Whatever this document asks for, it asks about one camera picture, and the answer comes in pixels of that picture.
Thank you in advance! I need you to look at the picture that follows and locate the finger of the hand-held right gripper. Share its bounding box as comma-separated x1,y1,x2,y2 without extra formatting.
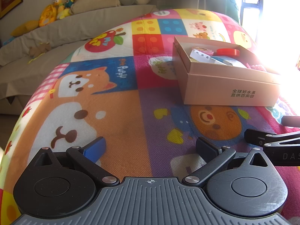
244,129,300,167
281,115,300,128

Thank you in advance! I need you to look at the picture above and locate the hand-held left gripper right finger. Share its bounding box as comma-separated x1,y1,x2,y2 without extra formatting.
184,137,270,186

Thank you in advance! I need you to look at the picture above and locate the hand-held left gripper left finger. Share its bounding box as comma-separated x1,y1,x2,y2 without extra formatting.
39,136,120,187

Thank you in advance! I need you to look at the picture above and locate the brown cardboard box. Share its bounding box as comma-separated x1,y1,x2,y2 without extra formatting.
172,36,282,107

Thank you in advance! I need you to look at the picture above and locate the pink plastic basket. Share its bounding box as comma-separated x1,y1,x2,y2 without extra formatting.
246,62,268,72

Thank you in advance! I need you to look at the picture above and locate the red round container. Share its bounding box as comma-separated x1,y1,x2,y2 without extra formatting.
216,48,241,57

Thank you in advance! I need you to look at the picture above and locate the white pink striped packet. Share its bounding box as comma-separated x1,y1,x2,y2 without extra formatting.
190,49,211,60

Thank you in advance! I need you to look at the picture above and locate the round pink cartoon tin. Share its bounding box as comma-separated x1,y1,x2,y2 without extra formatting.
191,46,214,57

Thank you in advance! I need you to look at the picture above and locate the colourful cartoon play mat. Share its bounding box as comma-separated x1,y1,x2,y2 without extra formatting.
0,9,300,225

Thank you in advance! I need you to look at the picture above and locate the teal white striped box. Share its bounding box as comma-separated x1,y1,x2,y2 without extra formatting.
211,55,248,68

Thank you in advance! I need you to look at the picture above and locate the small brown plush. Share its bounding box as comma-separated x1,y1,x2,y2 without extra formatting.
28,43,52,57

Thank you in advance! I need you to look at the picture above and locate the beige sofa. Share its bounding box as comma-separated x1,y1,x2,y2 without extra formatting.
0,3,160,115

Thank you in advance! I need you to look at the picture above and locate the green printed cloth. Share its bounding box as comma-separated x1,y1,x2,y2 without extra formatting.
225,0,242,25

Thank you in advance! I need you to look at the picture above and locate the yellow cushion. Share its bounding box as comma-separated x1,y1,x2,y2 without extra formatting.
10,20,40,37

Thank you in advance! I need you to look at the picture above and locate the yellow plush bag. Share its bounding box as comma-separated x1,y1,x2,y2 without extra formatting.
39,4,58,27

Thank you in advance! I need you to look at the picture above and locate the yellow duck plush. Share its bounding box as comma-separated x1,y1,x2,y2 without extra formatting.
53,0,71,20

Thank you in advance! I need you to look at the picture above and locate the beige pillow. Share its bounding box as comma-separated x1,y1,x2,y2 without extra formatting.
70,0,121,14

